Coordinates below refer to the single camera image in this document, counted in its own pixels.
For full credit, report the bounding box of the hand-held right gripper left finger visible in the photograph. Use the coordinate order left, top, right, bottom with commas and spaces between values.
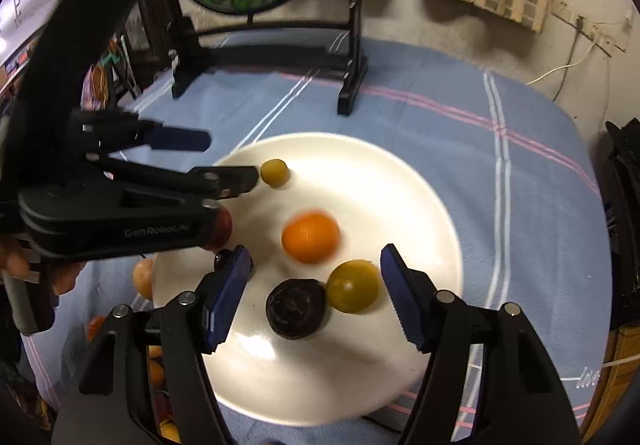
52, 245, 253, 445

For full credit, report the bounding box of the small green round fruit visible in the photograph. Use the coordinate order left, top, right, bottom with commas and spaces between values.
260, 158, 290, 188

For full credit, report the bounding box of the dark purple round fruit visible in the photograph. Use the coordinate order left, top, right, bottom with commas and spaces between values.
265, 278, 328, 340

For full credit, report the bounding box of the yellow-green round fruit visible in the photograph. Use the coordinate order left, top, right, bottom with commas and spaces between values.
326, 260, 382, 316

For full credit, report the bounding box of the orange mandarin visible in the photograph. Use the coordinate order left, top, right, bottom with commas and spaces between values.
281, 211, 342, 266
147, 345, 167, 388
86, 315, 108, 342

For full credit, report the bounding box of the tan spotted fruit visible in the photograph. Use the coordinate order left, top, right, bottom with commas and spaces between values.
132, 257, 156, 301

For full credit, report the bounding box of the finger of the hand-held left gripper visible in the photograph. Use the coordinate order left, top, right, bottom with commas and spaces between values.
70, 109, 212, 160
82, 152, 262, 258

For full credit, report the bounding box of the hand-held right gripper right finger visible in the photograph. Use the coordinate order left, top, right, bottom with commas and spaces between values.
380, 244, 583, 445

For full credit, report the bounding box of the yellow oval fruit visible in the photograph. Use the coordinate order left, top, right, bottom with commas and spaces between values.
159, 420, 182, 445

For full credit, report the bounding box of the red round fruit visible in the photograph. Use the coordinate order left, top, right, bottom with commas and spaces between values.
202, 207, 234, 252

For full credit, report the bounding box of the white round plate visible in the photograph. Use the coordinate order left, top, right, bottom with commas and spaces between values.
150, 131, 465, 427

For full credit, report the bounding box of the white wall power strip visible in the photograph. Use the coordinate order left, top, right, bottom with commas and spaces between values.
550, 0, 628, 56

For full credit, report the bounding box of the person's left hand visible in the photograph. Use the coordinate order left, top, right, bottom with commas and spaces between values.
0, 235, 88, 298

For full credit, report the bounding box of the white power cable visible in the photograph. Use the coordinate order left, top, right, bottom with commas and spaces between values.
526, 42, 597, 86

